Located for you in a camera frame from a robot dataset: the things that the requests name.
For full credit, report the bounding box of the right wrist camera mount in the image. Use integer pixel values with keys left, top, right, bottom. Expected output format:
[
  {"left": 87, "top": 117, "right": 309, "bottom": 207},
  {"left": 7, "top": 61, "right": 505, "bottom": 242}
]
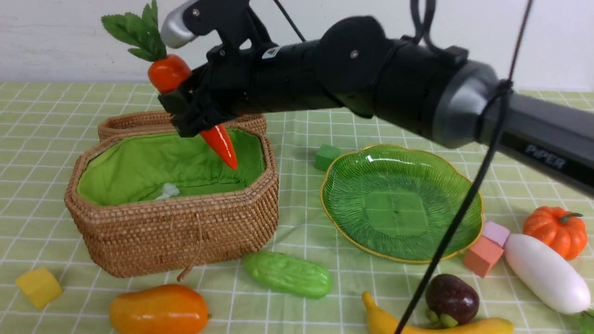
[{"left": 161, "top": 0, "right": 273, "bottom": 52}]

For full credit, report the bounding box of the green glass leaf plate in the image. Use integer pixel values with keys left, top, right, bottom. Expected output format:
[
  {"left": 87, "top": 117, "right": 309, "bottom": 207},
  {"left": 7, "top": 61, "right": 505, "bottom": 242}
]
[{"left": 320, "top": 144, "right": 471, "bottom": 264}]

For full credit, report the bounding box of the woven wicker basket green lining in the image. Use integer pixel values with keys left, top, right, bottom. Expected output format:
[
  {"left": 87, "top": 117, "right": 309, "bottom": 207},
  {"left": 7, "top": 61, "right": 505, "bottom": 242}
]
[{"left": 64, "top": 125, "right": 280, "bottom": 279}]

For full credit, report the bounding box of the red orange toy carrot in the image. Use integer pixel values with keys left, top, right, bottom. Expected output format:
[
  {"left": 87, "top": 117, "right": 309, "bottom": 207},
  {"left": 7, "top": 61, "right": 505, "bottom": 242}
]
[{"left": 101, "top": 0, "right": 238, "bottom": 170}]

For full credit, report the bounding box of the salmon foam cube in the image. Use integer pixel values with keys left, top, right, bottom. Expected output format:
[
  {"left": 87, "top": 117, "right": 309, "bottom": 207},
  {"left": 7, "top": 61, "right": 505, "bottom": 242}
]
[{"left": 463, "top": 236, "right": 504, "bottom": 278}]

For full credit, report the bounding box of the yellow foam cube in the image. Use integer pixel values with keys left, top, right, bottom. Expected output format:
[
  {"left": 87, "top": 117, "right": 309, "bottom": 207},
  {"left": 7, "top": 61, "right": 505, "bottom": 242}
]
[{"left": 15, "top": 268, "right": 62, "bottom": 309}]

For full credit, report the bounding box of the orange toy pumpkin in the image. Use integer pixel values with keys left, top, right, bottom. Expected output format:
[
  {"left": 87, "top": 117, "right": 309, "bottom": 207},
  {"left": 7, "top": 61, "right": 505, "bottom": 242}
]
[{"left": 522, "top": 206, "right": 588, "bottom": 261}]

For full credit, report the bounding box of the dark purple toy mangosteen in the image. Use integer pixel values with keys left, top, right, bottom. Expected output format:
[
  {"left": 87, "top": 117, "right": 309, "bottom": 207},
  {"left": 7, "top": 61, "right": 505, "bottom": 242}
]
[{"left": 425, "top": 274, "right": 480, "bottom": 328}]

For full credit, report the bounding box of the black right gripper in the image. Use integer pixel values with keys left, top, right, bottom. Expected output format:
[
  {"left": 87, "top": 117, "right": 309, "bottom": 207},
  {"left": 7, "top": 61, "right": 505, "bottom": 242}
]
[{"left": 158, "top": 40, "right": 282, "bottom": 138}]

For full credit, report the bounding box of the woven wicker basket lid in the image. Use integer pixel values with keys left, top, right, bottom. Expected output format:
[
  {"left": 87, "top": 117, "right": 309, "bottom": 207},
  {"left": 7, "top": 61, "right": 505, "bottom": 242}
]
[{"left": 97, "top": 110, "right": 267, "bottom": 142}]

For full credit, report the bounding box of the orange yellow toy mango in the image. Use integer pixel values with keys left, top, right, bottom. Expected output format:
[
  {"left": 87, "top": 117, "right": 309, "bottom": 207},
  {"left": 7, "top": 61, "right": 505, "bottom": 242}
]
[{"left": 110, "top": 284, "right": 211, "bottom": 334}]

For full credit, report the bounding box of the green foam cube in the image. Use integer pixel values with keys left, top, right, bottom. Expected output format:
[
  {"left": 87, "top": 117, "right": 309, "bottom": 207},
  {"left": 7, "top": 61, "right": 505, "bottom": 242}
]
[{"left": 314, "top": 144, "right": 342, "bottom": 172}]

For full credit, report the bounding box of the green checkered tablecloth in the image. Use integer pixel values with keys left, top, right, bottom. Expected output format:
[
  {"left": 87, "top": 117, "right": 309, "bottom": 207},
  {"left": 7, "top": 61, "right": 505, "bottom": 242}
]
[{"left": 1, "top": 83, "right": 593, "bottom": 334}]

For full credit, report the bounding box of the white toy radish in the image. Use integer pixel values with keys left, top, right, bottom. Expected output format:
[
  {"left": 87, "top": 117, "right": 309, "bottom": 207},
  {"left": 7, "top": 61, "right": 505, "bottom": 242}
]
[{"left": 504, "top": 233, "right": 594, "bottom": 334}]

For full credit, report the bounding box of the green toy cucumber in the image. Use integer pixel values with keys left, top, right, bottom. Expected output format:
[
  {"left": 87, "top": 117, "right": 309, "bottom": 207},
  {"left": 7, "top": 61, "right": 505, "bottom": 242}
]
[{"left": 242, "top": 251, "right": 332, "bottom": 299}]

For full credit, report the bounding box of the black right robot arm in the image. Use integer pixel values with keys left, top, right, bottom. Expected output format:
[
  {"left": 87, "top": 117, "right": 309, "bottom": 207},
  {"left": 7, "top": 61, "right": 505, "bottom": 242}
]
[{"left": 161, "top": 16, "right": 593, "bottom": 197}]

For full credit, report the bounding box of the yellow toy banana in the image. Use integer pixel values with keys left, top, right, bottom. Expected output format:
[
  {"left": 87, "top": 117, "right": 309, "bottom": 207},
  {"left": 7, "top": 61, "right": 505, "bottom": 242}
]
[{"left": 362, "top": 291, "right": 514, "bottom": 334}]

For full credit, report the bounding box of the pink foam cube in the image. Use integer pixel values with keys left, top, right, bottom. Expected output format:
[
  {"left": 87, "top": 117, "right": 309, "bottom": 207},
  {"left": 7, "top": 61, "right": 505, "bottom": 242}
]
[{"left": 482, "top": 221, "right": 510, "bottom": 249}]

